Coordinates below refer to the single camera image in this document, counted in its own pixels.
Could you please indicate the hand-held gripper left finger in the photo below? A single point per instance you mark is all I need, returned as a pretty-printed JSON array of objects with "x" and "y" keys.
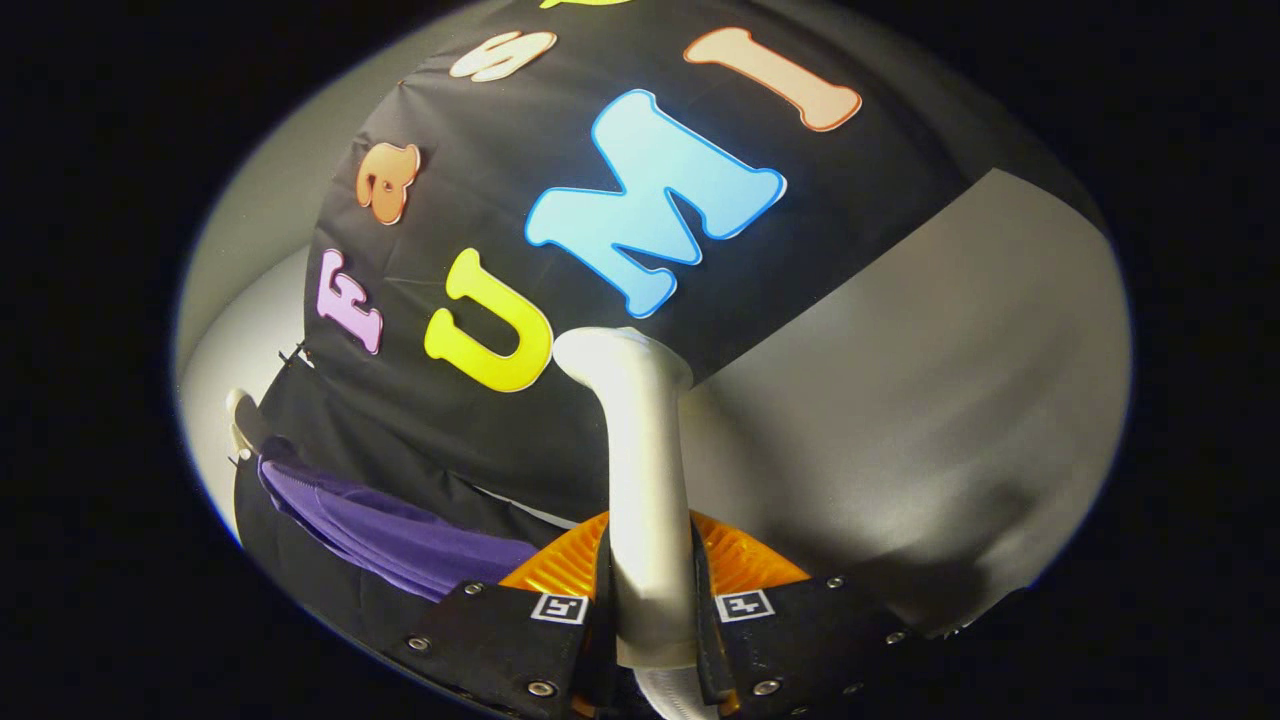
[{"x": 500, "y": 640}]

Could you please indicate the purple jacket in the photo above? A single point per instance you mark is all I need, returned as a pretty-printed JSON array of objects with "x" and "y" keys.
[{"x": 400, "y": 540}]

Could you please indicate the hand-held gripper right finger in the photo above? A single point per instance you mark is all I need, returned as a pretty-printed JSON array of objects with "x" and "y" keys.
[{"x": 800, "y": 640}]

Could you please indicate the black backdrop cloth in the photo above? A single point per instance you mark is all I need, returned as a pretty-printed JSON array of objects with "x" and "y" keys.
[{"x": 500, "y": 420}]

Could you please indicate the white garment steamer head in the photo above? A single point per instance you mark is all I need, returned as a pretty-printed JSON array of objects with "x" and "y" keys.
[{"x": 650, "y": 500}]

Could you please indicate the white clothes hanger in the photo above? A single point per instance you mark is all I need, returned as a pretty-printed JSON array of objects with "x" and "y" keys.
[{"x": 242, "y": 420}]

